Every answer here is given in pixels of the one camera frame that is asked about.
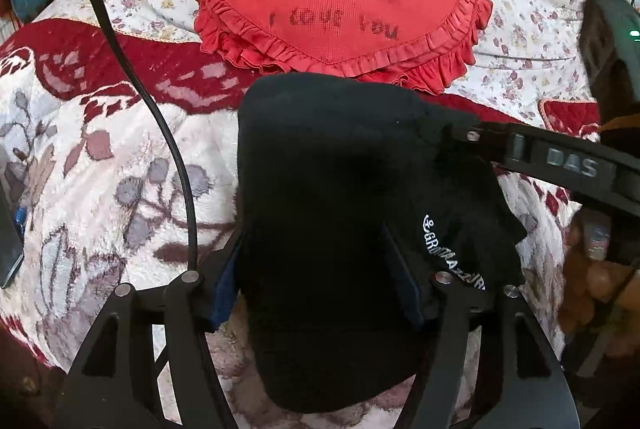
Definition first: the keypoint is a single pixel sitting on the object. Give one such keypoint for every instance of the red and white floral blanket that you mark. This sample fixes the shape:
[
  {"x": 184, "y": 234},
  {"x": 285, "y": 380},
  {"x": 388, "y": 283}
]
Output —
[{"x": 100, "y": 189}]

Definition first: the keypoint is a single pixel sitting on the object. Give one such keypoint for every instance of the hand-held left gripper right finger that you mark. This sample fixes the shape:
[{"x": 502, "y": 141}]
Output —
[{"x": 405, "y": 279}]

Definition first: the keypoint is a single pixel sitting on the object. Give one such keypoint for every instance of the black phone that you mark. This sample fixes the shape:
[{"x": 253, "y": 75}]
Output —
[{"x": 9, "y": 249}]

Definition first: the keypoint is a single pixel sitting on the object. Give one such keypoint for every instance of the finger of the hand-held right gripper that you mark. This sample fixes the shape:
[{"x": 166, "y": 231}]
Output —
[{"x": 485, "y": 144}]

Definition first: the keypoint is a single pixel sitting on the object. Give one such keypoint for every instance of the person's right hand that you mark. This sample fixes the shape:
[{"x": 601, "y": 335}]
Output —
[{"x": 580, "y": 279}]

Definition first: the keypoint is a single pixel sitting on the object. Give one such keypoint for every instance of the black pants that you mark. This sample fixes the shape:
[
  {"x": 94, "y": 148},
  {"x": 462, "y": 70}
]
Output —
[{"x": 325, "y": 159}]

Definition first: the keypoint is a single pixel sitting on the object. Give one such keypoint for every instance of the red heart-shaped frilled pillow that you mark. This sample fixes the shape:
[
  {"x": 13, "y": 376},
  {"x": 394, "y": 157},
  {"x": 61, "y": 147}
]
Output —
[{"x": 350, "y": 34}]

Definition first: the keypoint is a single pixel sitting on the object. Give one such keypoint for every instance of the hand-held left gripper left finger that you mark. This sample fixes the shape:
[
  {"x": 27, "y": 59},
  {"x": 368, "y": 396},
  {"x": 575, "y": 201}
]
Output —
[{"x": 222, "y": 289}]

